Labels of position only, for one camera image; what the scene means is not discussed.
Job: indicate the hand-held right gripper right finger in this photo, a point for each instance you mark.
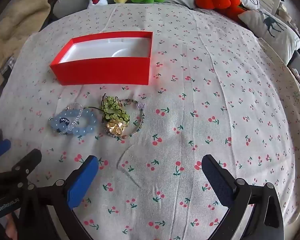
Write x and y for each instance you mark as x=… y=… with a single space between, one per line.
x=218 y=182

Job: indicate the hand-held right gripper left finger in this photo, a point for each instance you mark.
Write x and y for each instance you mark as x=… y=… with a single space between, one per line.
x=82 y=183

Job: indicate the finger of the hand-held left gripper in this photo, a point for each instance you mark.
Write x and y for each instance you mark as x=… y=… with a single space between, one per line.
x=0 y=148
x=27 y=162

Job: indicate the large gold ornament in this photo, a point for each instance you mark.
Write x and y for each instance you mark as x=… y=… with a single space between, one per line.
x=113 y=127

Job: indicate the red cardboard box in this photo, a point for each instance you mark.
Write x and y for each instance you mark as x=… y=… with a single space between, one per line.
x=102 y=72

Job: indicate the cherry print bed sheet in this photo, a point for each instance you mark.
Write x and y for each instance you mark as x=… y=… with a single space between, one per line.
x=202 y=92

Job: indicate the beige blanket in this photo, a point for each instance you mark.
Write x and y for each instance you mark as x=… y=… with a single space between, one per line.
x=22 y=17

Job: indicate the white deer print pillow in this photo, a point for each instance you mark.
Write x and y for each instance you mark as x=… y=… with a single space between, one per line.
x=272 y=27

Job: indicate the orange pumpkin plush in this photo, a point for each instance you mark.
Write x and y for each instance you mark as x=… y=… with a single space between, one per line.
x=215 y=1

